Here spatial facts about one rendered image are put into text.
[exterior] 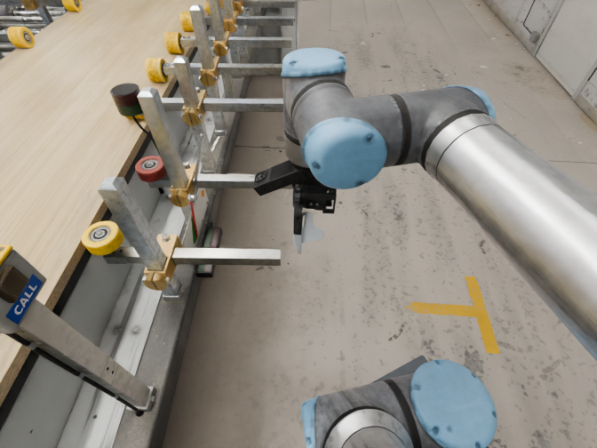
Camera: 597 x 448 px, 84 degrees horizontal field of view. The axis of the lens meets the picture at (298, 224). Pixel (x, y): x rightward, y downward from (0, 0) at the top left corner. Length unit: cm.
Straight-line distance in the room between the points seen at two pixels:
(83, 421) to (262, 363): 78
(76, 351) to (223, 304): 117
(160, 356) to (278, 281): 96
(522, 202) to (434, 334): 143
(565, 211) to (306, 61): 34
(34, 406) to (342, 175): 78
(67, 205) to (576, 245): 98
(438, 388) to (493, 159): 44
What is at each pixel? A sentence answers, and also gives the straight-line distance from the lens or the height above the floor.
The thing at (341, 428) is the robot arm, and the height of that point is 90.
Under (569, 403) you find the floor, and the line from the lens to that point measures 189.
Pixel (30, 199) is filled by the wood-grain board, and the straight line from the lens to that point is 109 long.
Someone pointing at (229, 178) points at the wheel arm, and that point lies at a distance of 98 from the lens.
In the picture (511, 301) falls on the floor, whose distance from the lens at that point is 199.
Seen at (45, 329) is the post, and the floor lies 109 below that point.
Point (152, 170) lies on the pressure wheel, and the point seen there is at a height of 91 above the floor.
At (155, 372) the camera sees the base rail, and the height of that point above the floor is 70.
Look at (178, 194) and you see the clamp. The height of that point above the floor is 87.
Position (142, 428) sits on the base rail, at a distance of 87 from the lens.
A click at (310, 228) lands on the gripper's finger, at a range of 65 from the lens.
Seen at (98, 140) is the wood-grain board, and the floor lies 90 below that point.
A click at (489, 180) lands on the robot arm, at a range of 36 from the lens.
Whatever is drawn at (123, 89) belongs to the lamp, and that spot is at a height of 115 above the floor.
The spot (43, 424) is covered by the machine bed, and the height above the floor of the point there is 69.
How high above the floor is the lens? 150
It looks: 49 degrees down
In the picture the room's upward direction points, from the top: straight up
